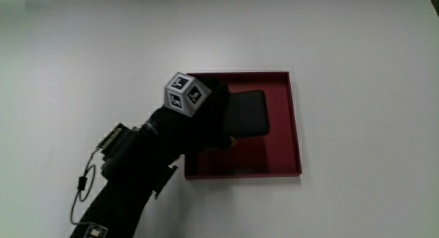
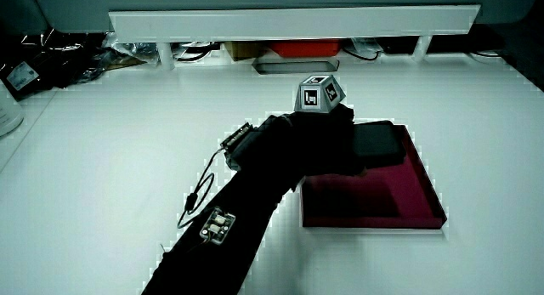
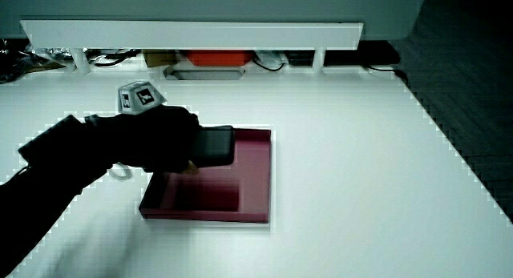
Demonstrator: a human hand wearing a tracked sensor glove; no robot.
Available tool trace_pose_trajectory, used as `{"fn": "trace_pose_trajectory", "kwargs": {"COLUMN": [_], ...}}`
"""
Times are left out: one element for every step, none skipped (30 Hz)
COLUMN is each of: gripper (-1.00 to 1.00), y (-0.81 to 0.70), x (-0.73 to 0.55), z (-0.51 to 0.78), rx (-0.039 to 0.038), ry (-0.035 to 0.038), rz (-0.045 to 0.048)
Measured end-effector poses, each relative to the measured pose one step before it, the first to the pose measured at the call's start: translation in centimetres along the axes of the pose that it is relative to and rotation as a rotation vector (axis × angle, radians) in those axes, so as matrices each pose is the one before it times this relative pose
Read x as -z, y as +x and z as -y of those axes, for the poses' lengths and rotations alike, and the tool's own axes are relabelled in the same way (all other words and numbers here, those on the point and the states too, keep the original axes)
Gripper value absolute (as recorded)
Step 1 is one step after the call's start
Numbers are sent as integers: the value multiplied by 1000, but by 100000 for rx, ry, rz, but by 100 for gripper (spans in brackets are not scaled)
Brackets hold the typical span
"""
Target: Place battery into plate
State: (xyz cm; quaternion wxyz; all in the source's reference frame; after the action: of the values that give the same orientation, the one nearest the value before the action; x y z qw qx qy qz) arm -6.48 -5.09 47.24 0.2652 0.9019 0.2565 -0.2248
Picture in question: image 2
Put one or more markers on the person's right hand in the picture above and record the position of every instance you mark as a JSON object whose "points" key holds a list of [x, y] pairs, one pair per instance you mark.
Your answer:
{"points": [[323, 142]]}

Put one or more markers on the black battery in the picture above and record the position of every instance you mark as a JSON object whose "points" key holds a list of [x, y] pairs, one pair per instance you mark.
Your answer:
{"points": [[378, 144]]}

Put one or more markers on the red square plate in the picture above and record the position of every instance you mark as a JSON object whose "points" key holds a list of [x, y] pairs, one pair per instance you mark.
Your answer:
{"points": [[408, 193]]}

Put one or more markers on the grey metal tray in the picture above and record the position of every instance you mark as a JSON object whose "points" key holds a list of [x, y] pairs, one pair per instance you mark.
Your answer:
{"points": [[295, 66]]}

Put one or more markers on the red box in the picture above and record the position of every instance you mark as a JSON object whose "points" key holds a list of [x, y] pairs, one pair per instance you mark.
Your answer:
{"points": [[305, 48]]}

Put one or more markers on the brown cardboard box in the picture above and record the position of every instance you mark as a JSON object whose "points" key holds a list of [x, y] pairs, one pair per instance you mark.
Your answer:
{"points": [[244, 50]]}

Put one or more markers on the white riser shelf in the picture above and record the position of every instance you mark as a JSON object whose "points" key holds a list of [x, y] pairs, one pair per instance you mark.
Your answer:
{"points": [[293, 23]]}

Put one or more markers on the small circuit module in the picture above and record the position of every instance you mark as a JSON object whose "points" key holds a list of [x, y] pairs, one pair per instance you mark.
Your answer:
{"points": [[217, 225]]}

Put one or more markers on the clear plastic bag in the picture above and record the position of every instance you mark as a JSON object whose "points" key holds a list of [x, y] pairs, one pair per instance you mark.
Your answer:
{"points": [[127, 46]]}

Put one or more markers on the black plastic bags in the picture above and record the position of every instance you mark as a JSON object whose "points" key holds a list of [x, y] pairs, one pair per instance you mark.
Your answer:
{"points": [[55, 65]]}

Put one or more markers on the white container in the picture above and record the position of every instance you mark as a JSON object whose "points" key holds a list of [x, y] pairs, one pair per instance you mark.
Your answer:
{"points": [[7, 112]]}

